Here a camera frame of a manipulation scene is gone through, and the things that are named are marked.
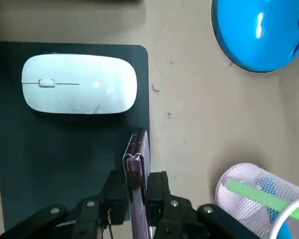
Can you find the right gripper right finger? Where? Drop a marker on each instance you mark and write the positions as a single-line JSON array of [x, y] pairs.
[[179, 219]]

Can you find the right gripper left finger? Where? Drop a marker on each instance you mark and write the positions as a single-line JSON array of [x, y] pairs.
[[64, 219]]

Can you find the black mouse pad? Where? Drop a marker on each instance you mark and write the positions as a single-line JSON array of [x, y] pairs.
[[52, 149]]

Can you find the white computer mouse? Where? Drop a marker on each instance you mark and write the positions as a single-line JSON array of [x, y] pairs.
[[77, 94]]

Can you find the green pen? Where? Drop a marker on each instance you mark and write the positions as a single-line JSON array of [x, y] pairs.
[[259, 196]]

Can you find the blue pen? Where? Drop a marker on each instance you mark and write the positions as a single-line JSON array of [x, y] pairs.
[[266, 184]]

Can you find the blue desk lamp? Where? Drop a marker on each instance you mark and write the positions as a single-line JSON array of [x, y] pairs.
[[251, 37]]

